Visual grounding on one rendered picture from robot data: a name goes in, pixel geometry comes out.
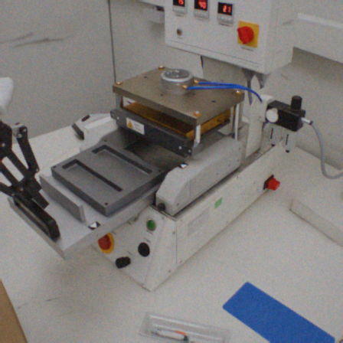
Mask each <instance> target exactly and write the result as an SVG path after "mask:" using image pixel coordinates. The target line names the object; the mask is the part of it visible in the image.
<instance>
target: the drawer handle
mask: <svg viewBox="0 0 343 343"><path fill-rule="evenodd" d="M12 199H13V201H14V204H15V205H16V206H18V205H21V206H22V207H23V208H24V209H25V210H26V211H27V212H28V213H29V214H30V215H31V216H32V217H33V218H34V219H35V220H36V221H37V222H39V223H40V224H41V225H42V226H43V227H44V228H45V229H47V232H48V235H49V237H50V238H51V239H52V240H53V239H55V237H59V236H60V231H59V228H58V225H57V222H56V220H55V219H53V218H52V216H51V215H49V214H48V213H47V212H46V211H44V210H43V209H42V208H41V207H40V206H39V205H38V204H37V203H35V201H34V200H33V199H31V200H30V201H28V200H27V199H26V198H24V197H23V196H22V195H21V194H20V193H19V192H17V193H16V194H15V196H14V197H12Z"/></svg>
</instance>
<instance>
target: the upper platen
mask: <svg viewBox="0 0 343 343"><path fill-rule="evenodd" d="M124 109H126V110H128V111H130V112H132V113H135V114H136V115H139V116H141V117H143V118H145V119H148V120H150V121H152V122H154V123H158V124H159V125H161V126H164V127H166V128H168V129H171V130H173V131H175V132H178V133H180V135H182V136H185V137H188V138H189V139H190V140H189V143H190V142H193V137H194V125H192V124H190V123H187V122H184V121H181V120H180V119H176V118H175V117H172V116H170V115H167V114H165V113H162V112H160V111H158V110H156V109H152V108H150V107H148V106H145V105H143V104H141V103H138V102H134V103H130V104H129V105H126V106H124ZM229 118H230V109H228V110H224V111H223V112H222V113H219V114H218V115H216V116H214V117H212V118H211V119H209V120H207V121H206V122H203V123H202V124H201V140H202V139H204V138H206V137H208V136H209V135H211V134H212V133H214V132H216V131H217V130H219V129H222V128H224V127H225V126H227V125H228V124H230V120H229Z"/></svg>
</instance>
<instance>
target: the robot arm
mask: <svg viewBox="0 0 343 343"><path fill-rule="evenodd" d="M14 90H15V83H14V82H13V81H12V80H11V79H10V78H8V77H0V116H1V115H4V114H5V113H6V112H7V111H8V108H9V106H10V104H11V101H12V97H13V93H14ZM12 133H13V135H14V136H15V137H16V138H17V142H18V145H19V147H20V149H21V151H22V154H23V156H24V160H25V162H26V164H27V166H28V169H27V168H26V167H25V165H24V164H23V163H22V162H21V160H20V159H19V158H18V157H17V156H16V154H15V153H14V151H13V150H12ZM5 157H6V158H7V159H8V160H9V161H10V162H11V163H12V164H13V165H14V166H15V168H16V169H17V170H18V171H19V172H20V173H21V174H22V175H23V176H24V178H23V179H21V180H20V181H18V180H17V179H16V178H15V176H14V175H13V174H12V173H11V172H10V171H9V170H8V169H7V168H6V166H5V164H4V163H3V162H2V160H3V159H4V158H5ZM39 171H40V169H39V166H38V164H37V161H36V158H35V155H34V153H33V150H32V148H31V145H30V143H29V141H28V127H27V126H25V125H23V124H20V123H19V122H18V123H16V124H15V126H8V125H7V124H5V123H3V122H2V120H1V119H0V173H1V174H2V175H3V176H4V177H5V178H6V180H8V181H9V182H10V183H11V185H9V186H7V185H6V184H5V183H3V182H1V181H0V192H2V193H4V194H6V195H8V196H9V197H14V196H15V194H16V193H17V192H19V193H20V194H21V195H22V196H23V197H24V198H26V199H27V200H28V201H30V200H31V199H32V198H33V199H34V201H35V202H36V203H37V204H39V205H40V206H41V208H43V209H45V208H46V207H47V206H48V205H49V203H48V202H47V201H46V200H45V199H44V197H43V196H42V195H41V194H40V193H39V191H40V190H41V189H42V187H41V186H40V184H39V183H38V182H37V180H36V177H35V175H36V173H38V172H39Z"/></svg>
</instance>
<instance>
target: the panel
mask: <svg viewBox="0 0 343 343"><path fill-rule="evenodd" d="M166 219H167V217H166V216H165V215H164V214H162V213H160V212H159V211H157V210H155V209H153V208H152V207H150V206H148V207H146V208H144V209H143V210H141V211H140V212H139V219H138V220H137V221H136V222H134V223H130V222H128V221H125V222H124V223H122V224H120V225H119V226H118V227H116V228H115V229H113V230H112V231H110V232H109V233H108V234H107V235H108V236H109V238H110V241H111V246H110V248H109V249H108V250H102V249H101V248H100V246H99V244H98V240H97V241H96V242H94V243H91V245H92V246H93V247H95V248H96V249H97V250H98V251H100V252H101V253H102V254H103V255H104V256H105V257H106V258H107V259H108V260H109V261H111V262H112V263H114V264H115V261H116V259H117V258H120V257H122V256H123V257H126V256H127V257H128V258H130V264H129V265H128V266H127V267H125V268H120V269H122V270H123V271H124V272H125V273H127V274H128V275H129V276H131V277H132V278H133V279H134V280H135V281H136V282H137V283H139V284H140V285H141V286H142V287H144V288H145V284H146V281H147V279H148V277H149V273H150V269H151V267H152V263H153V260H154V257H155V253H156V251H157V249H158V244H159V241H160V239H161V236H162V231H163V229H164V226H165V222H166ZM148 220H152V221H153V223H154V225H155V227H154V229H153V230H150V229H148V228H147V221H148ZM141 243H142V244H145V245H146V246H147V248H148V251H149V253H148V254H147V255H146V256H141V255H140V254H139V252H138V245H139V244H141Z"/></svg>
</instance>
